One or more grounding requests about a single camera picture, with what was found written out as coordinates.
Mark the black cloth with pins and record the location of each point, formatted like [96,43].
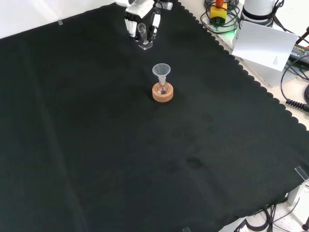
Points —
[96,125]

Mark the clear clip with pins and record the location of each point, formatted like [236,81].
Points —
[301,172]

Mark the clear plastic funnel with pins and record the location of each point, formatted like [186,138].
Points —
[161,70]

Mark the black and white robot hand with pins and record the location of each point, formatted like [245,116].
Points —
[138,10]

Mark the white metal bracket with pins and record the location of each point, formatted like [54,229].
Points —
[298,193]

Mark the clear graduated cylinder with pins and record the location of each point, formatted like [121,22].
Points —
[144,44]

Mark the black round foot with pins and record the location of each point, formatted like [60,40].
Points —
[307,93]

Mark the grey tape piece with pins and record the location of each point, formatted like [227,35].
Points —
[186,229]
[60,22]

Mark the white box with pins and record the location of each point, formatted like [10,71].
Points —
[270,75]

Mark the round-bottom glass flask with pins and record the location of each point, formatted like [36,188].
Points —
[162,89]

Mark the yellow stop button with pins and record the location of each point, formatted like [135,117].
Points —
[218,14]

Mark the black power adapter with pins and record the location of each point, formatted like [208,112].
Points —
[300,54]

